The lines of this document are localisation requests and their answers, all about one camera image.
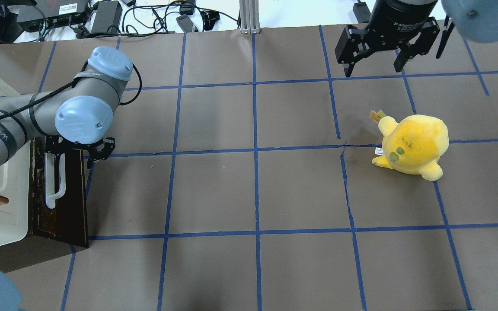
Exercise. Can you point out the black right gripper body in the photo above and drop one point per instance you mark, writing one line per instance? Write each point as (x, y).
(392, 18)

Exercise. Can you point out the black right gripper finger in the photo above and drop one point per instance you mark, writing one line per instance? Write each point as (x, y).
(353, 45)
(427, 36)

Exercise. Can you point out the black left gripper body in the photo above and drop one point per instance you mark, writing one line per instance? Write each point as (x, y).
(103, 148)

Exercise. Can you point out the white drawer handle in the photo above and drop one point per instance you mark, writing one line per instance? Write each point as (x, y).
(55, 179)

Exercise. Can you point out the dark wooden drawer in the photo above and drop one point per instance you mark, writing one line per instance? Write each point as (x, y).
(57, 211)

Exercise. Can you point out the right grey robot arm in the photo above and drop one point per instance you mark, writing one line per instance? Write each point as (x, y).
(475, 20)

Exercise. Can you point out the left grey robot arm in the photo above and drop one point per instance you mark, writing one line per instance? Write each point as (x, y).
(41, 138)

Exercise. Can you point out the yellow plush dinosaur toy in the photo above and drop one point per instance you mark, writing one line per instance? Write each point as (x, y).
(413, 146)

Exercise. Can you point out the black power adapter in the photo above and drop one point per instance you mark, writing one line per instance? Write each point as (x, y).
(107, 16)

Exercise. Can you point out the aluminium frame post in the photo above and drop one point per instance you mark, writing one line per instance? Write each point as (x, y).
(249, 17)

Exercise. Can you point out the black network switch box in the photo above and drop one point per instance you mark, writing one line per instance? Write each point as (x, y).
(53, 13)

